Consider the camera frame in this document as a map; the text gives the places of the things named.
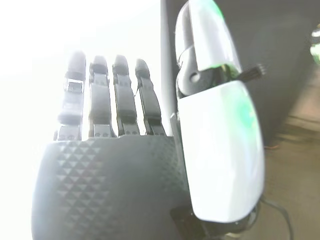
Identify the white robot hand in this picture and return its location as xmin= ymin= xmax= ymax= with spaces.
xmin=29 ymin=0 xmax=267 ymax=240

